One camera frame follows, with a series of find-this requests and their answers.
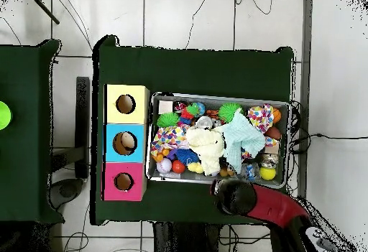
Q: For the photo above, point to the cream waffle cloth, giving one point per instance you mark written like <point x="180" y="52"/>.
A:
<point x="205" y="145"/>

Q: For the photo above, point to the mint green waffle cloth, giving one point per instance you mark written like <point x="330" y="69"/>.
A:
<point x="241" y="140"/>

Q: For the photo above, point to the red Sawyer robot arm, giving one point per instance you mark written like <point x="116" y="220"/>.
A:
<point x="273" y="203"/>

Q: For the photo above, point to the wooden box with three holes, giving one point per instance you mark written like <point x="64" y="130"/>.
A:
<point x="110" y="148"/>

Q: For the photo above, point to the small polka dot cloth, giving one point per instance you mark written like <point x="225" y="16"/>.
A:
<point x="168" y="138"/>

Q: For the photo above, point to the crushed silver can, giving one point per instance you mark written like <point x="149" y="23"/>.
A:
<point x="203" y="122"/>

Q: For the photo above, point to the plain wooden block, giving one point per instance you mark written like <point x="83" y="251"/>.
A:
<point x="165" y="107"/>

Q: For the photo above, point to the large green spiky ball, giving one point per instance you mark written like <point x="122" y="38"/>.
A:
<point x="228" y="111"/>

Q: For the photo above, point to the dark green tablecloth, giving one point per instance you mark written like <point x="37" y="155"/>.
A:
<point x="187" y="71"/>
<point x="26" y="163"/>

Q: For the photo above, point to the large polka dot cloth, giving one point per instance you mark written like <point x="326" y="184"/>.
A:
<point x="260" y="117"/>

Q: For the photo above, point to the yellow ball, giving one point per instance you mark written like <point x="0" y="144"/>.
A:
<point x="267" y="173"/>

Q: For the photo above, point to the black monitor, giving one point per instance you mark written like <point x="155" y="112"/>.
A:
<point x="82" y="120"/>

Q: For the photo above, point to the grey stand base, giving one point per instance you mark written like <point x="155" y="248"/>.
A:
<point x="66" y="190"/>

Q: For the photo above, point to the bright green round lid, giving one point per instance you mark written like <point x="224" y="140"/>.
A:
<point x="4" y="115"/>

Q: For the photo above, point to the black rod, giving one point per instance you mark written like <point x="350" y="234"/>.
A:
<point x="44" y="9"/>

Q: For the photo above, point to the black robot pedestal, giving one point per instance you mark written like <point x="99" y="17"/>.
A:
<point x="184" y="240"/>

